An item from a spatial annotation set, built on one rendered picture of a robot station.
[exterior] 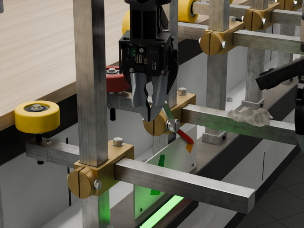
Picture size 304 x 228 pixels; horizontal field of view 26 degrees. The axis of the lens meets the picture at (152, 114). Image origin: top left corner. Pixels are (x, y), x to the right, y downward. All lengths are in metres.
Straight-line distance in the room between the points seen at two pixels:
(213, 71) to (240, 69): 0.74
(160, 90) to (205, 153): 0.50
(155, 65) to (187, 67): 0.87
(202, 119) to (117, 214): 0.25
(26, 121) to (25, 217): 0.24
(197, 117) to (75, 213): 0.34
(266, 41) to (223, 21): 0.10
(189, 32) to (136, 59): 0.57
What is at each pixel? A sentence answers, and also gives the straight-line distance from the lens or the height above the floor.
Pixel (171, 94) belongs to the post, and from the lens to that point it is 1.28.
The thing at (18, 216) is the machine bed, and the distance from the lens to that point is 1.32.
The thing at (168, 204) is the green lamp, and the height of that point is 0.70.
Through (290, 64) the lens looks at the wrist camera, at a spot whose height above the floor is 0.98.
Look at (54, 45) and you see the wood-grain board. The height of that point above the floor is 0.90.
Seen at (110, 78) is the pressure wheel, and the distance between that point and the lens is 1.35.
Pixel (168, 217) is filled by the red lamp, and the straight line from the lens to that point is 1.24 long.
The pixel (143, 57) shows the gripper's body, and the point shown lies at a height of 1.05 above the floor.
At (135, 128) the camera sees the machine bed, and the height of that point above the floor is 0.70.
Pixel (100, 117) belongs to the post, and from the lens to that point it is 1.06.
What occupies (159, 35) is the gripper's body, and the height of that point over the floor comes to 1.07.
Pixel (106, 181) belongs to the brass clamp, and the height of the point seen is 0.82.
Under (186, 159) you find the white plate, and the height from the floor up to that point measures 0.74.
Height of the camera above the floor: 1.32
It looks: 21 degrees down
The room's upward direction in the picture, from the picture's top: straight up
